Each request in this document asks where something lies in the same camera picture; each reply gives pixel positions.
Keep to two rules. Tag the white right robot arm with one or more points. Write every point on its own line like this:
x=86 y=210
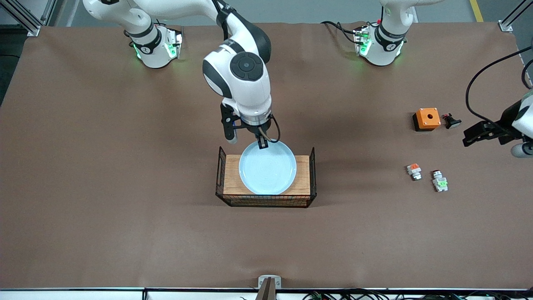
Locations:
x=245 y=83

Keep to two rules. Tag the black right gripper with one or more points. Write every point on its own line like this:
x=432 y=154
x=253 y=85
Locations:
x=255 y=129

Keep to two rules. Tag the red button green contact block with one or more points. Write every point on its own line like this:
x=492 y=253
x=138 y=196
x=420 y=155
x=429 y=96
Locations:
x=439 y=182

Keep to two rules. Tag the wooden board shelf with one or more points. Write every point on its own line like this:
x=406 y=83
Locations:
x=231 y=175

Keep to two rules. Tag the base connector box green light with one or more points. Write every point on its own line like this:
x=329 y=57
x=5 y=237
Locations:
x=173 y=43
x=362 y=41

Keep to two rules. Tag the orange button enclosure box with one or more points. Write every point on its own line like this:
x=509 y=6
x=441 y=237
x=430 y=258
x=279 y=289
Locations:
x=427 y=118

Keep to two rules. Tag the light blue round plate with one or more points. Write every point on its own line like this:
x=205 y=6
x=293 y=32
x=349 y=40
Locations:
x=267 y=168

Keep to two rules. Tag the aluminium frame profile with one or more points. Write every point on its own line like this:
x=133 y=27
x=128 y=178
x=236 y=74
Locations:
x=25 y=16
x=510 y=23

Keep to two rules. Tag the black mushroom button head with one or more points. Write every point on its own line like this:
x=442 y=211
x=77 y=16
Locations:
x=452 y=121

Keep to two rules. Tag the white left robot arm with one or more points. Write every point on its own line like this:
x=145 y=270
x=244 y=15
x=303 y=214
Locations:
x=385 y=52

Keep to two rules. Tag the button switch orange contact block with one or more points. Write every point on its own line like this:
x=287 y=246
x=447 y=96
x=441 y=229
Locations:
x=414 y=171

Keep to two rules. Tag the grey metal edge bracket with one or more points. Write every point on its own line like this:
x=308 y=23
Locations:
x=269 y=285

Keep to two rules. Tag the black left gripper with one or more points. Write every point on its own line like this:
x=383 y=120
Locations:
x=501 y=130

